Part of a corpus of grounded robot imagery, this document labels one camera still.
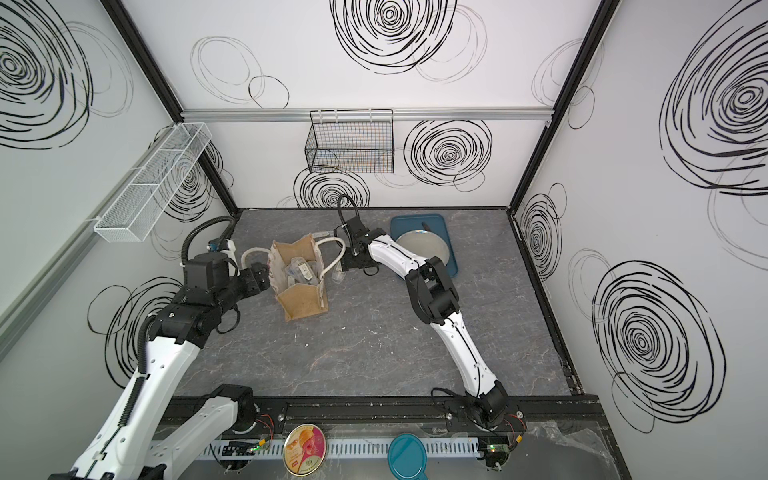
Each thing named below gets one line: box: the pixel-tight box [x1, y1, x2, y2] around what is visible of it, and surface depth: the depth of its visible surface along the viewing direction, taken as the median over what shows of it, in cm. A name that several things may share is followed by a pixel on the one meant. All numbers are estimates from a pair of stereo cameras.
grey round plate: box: [396, 230, 450, 266], surface depth 111 cm
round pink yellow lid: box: [282, 423, 327, 477], surface depth 68 cm
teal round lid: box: [387, 433, 429, 480], surface depth 64 cm
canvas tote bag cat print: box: [241, 233, 342, 322], surface depth 93 cm
